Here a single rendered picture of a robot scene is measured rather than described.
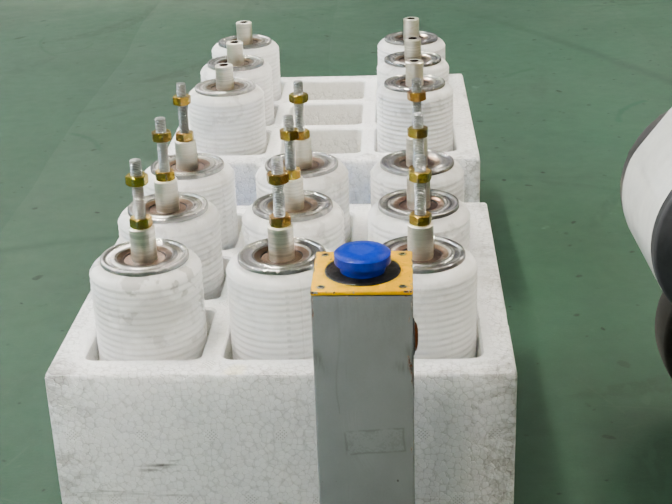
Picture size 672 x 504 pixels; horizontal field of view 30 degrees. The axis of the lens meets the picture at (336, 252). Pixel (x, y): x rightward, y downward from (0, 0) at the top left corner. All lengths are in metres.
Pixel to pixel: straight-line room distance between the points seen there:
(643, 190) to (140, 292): 0.41
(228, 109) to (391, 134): 0.20
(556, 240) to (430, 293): 0.74
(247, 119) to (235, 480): 0.60
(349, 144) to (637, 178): 0.75
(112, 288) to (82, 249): 0.73
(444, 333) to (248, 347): 0.17
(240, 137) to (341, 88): 0.35
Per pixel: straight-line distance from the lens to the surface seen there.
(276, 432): 1.06
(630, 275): 1.66
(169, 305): 1.06
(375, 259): 0.86
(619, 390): 1.38
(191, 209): 1.18
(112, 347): 1.09
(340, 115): 1.76
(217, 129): 1.55
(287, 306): 1.04
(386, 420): 0.90
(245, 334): 1.06
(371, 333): 0.86
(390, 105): 1.54
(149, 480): 1.10
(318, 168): 1.27
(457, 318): 1.05
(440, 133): 1.55
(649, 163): 0.95
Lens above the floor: 0.67
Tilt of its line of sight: 23 degrees down
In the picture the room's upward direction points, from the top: 2 degrees counter-clockwise
